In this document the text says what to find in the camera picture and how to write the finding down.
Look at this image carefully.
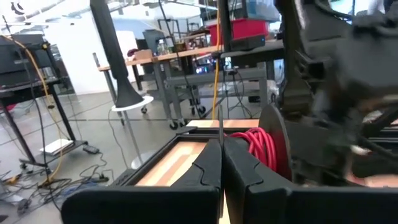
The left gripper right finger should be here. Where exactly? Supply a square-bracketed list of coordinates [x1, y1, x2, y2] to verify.
[223, 136, 398, 224]

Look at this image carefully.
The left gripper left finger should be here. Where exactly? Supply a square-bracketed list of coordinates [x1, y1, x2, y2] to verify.
[61, 139, 223, 224]

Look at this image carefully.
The black spool with white labels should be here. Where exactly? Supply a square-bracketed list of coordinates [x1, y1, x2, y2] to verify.
[217, 103, 294, 182]

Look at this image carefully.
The black floor vent grille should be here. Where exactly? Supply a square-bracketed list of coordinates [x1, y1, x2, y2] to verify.
[108, 167, 137, 187]

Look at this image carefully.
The black power strip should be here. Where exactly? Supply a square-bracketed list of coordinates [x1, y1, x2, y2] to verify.
[89, 175, 110, 184]

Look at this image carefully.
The black power brick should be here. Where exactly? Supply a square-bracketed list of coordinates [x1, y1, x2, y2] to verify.
[82, 144, 101, 156]

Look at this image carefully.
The white flat pad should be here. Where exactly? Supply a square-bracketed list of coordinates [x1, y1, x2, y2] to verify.
[39, 138, 75, 156]

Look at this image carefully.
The black electronics box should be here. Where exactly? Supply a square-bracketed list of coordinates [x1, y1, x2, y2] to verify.
[229, 33, 266, 52]

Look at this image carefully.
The red plastic tote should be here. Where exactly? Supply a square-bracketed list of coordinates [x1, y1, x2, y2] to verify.
[207, 17, 270, 47]

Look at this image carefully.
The grey metal desk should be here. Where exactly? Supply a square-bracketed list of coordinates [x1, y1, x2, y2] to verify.
[164, 40, 285, 125]

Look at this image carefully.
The cardboard box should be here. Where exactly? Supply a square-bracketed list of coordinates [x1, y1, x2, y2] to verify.
[134, 49, 154, 60]

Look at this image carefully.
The wood-topped work table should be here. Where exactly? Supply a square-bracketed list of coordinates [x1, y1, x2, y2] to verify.
[98, 45, 224, 128]

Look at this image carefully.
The black monitor on cart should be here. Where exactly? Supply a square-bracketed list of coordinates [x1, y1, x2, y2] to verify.
[0, 33, 88, 167]

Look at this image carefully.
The blue coiled cable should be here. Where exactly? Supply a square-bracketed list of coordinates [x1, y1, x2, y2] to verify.
[60, 182, 98, 197]

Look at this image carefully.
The yellow extension cord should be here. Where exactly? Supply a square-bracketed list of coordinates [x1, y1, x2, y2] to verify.
[211, 9, 222, 121]
[0, 34, 68, 184]

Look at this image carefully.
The long black cable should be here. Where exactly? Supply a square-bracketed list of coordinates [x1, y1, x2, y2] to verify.
[1, 14, 63, 212]

